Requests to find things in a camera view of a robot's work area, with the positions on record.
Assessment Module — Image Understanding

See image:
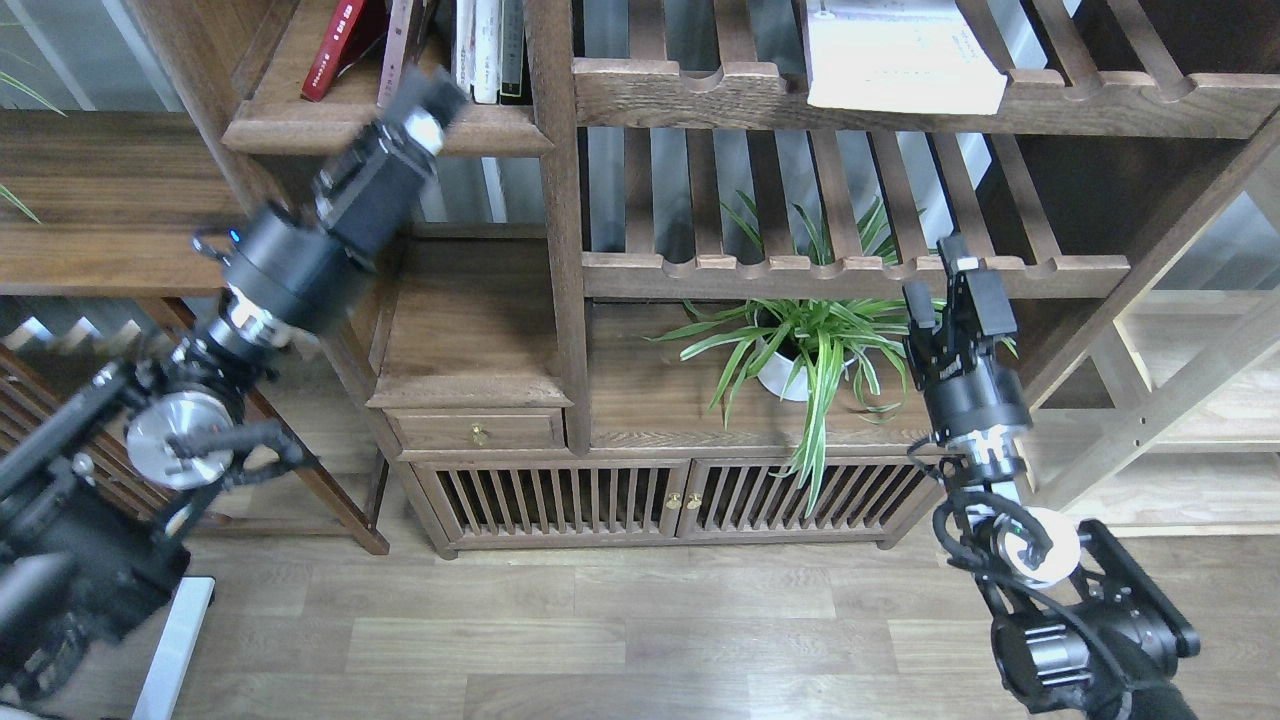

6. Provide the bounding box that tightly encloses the dark wooden bookshelf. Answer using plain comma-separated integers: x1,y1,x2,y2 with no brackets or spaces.
125,0,1280,561

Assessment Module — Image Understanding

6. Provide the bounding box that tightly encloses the dark green upright book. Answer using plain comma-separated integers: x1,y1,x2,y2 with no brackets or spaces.
498,0,531,106

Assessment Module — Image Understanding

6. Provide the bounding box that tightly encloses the green plant leaves left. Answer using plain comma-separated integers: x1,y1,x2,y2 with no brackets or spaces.
0,40,67,225

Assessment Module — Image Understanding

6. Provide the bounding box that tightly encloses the dark wooden slatted rack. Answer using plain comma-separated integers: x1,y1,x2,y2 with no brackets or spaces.
1,347,164,519

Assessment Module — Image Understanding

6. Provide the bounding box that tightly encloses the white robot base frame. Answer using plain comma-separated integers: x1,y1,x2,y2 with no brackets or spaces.
131,577,216,719

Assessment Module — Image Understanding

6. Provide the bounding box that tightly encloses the light wooden shelf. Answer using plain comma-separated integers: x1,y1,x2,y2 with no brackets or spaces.
1021,158,1279,537

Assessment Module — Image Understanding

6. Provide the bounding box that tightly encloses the white book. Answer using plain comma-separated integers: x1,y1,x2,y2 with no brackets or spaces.
451,0,477,95
804,1,1007,117
474,0,503,105

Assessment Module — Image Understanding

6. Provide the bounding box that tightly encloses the green spider plant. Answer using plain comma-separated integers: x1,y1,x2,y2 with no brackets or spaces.
645,190,1018,519

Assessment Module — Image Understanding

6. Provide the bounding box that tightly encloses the dark wooden side table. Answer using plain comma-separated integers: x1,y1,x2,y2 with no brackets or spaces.
1,110,390,556

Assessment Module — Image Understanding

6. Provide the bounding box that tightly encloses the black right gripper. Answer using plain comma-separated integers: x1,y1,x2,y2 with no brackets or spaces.
902,234,1018,386

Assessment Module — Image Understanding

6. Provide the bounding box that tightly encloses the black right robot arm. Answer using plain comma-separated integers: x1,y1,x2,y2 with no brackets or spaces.
904,234,1277,719

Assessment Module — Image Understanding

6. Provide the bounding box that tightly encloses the dark maroon book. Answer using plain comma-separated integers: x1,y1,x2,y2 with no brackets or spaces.
376,0,439,108

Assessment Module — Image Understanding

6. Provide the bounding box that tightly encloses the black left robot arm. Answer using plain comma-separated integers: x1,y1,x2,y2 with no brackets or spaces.
1,67,471,717

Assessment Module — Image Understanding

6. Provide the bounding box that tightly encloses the red book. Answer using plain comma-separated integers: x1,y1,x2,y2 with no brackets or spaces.
300,1,389,102

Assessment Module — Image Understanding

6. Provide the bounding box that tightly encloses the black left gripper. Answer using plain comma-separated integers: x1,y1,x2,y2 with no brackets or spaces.
314,67,470,259

